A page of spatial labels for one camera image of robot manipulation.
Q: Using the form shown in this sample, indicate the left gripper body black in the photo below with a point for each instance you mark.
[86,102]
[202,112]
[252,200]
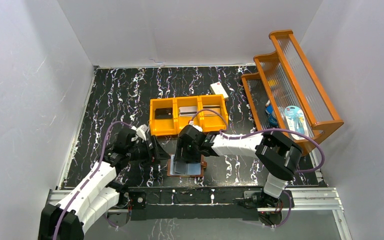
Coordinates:
[152,149]

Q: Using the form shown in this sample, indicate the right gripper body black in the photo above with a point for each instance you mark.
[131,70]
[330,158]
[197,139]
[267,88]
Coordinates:
[192,148]

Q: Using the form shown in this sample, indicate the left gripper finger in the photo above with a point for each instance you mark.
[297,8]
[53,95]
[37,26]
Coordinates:
[151,160]
[158,154]

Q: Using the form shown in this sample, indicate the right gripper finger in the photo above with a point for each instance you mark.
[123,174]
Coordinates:
[179,154]
[194,157]

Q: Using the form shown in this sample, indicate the grey credit card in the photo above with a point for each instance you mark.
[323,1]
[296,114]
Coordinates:
[180,168]

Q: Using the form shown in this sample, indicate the brown leather card holder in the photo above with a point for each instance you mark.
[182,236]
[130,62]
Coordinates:
[194,169]

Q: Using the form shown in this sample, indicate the black credit card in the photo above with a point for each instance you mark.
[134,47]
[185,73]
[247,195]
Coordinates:
[163,113]

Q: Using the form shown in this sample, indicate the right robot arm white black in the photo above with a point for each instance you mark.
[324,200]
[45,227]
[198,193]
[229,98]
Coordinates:
[279,154]

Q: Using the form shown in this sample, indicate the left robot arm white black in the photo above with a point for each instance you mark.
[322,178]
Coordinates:
[99,191]

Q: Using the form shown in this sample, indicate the silver card in middle bin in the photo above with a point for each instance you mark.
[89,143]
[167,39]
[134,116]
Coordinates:
[187,111]

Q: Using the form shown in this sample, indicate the card in right bin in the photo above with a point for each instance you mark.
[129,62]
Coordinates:
[212,110]

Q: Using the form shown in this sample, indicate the left orange bin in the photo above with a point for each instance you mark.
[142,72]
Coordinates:
[162,127]

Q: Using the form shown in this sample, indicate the orange bin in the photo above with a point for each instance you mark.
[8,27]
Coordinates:
[162,127]
[185,101]
[214,117]

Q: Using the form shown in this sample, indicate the right orange bin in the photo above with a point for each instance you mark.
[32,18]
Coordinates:
[214,117]

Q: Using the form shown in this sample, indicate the middle orange bin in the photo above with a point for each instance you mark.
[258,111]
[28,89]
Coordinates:
[185,101]

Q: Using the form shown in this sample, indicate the white small box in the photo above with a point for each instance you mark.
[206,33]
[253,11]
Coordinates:
[218,89]

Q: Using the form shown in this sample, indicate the blue packaged item on shelf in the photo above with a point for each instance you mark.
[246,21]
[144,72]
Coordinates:
[295,119]

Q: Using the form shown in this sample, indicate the orange wooden shelf rack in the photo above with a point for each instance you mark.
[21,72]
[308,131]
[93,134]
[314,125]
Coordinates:
[286,78]

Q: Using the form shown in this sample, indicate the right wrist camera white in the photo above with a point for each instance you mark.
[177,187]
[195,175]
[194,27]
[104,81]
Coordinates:
[197,127]

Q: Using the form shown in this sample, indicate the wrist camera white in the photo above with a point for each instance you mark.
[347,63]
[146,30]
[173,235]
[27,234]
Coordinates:
[197,127]
[141,131]

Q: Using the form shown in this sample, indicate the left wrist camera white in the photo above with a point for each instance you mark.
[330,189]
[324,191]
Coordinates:
[141,131]

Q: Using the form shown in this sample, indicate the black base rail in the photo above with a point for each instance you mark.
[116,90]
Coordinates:
[250,208]

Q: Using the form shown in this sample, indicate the aluminium frame rail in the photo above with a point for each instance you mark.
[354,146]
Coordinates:
[302,198]

